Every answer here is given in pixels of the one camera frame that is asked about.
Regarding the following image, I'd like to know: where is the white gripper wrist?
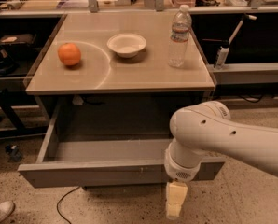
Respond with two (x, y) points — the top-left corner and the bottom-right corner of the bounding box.
(164, 138), (205, 220)

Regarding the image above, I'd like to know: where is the grey workbench shelf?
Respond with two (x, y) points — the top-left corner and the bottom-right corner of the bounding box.
(207, 63), (278, 85)

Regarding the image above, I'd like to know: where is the grey drawer cabinet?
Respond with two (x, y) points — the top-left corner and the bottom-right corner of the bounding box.
(25, 11), (216, 191)

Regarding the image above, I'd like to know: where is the black floor cable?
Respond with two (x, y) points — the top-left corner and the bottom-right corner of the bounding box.
(55, 186), (81, 224)

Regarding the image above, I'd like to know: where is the clear plastic water bottle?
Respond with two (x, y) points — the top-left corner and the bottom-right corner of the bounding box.
(168, 5), (192, 67)

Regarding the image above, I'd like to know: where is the white shoe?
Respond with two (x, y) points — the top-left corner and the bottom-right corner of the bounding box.
(0, 201), (15, 223)

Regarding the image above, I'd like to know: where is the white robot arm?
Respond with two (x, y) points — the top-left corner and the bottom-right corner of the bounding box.
(164, 101), (278, 220)

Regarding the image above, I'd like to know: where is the orange fruit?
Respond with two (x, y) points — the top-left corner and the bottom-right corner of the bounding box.
(58, 43), (81, 66)

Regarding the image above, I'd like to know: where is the white bowl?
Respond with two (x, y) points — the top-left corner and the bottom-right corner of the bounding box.
(107, 34), (146, 58)

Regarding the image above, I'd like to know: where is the grey top drawer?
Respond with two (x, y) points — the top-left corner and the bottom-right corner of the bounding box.
(17, 103), (227, 189)

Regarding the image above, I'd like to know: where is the small blue floor object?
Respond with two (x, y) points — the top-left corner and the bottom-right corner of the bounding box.
(5, 145), (22, 162)

